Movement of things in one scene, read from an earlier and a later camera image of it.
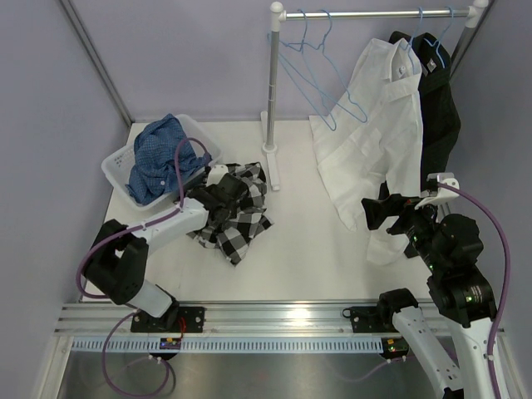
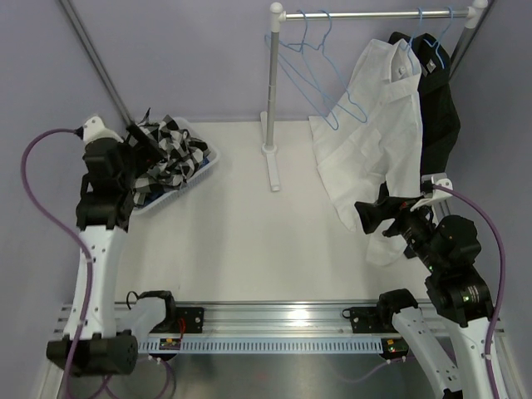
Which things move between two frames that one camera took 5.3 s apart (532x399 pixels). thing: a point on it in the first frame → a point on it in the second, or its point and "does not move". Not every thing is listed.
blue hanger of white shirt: [409, 43] does not move
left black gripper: [205, 189] → [148, 146]
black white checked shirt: [248, 220] → [183, 154]
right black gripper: [376, 210] does not move
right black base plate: [370, 319] does not move
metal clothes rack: [475, 12] does not move
